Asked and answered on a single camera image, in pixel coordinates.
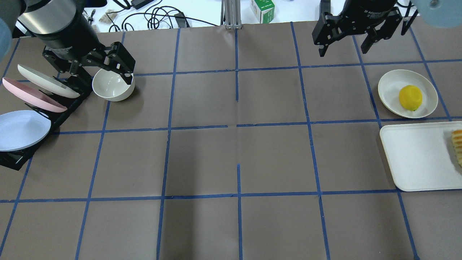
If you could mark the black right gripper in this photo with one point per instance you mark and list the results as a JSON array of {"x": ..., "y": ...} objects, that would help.
[{"x": 368, "y": 10}]

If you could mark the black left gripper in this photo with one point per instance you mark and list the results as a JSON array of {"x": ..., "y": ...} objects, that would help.
[{"x": 66, "y": 40}]

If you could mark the white bowl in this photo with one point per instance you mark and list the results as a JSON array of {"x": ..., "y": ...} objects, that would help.
[{"x": 111, "y": 86}]

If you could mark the yellow lemon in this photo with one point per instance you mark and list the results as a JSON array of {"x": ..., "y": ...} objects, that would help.
[{"x": 410, "y": 97}]

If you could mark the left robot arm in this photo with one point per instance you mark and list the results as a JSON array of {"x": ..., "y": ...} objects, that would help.
[{"x": 39, "y": 17}]

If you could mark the cream plate in rack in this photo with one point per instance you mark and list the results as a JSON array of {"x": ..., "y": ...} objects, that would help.
[{"x": 46, "y": 82}]

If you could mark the cream round plate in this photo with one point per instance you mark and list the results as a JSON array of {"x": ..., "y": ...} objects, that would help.
[{"x": 390, "y": 86}]

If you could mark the pink plate in rack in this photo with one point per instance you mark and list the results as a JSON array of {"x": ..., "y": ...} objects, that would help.
[{"x": 32, "y": 96}]

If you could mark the black power adapter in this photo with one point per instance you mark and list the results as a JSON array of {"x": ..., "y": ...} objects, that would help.
[{"x": 138, "y": 4}]

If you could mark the green white carton box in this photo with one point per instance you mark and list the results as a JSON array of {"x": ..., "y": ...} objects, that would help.
[{"x": 264, "y": 10}]

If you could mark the light blue plate in rack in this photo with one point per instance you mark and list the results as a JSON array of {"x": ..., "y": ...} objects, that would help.
[{"x": 22, "y": 129}]

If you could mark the black plate rack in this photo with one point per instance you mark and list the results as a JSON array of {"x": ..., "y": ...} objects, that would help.
[{"x": 16, "y": 159}]

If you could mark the cream rectangular tray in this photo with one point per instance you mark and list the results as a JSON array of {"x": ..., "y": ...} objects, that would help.
[{"x": 421, "y": 156}]

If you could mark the sliced yellow pineapple toy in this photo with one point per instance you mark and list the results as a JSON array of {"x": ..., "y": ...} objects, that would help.
[{"x": 457, "y": 145}]

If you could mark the aluminium frame post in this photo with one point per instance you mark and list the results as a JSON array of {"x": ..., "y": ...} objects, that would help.
[{"x": 230, "y": 14}]

